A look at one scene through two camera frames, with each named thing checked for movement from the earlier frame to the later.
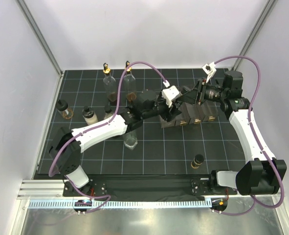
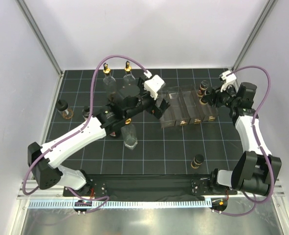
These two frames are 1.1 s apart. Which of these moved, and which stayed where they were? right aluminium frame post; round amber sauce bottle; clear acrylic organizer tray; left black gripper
Moved: left black gripper
Stayed: clear acrylic organizer tray; round amber sauce bottle; right aluminium frame post
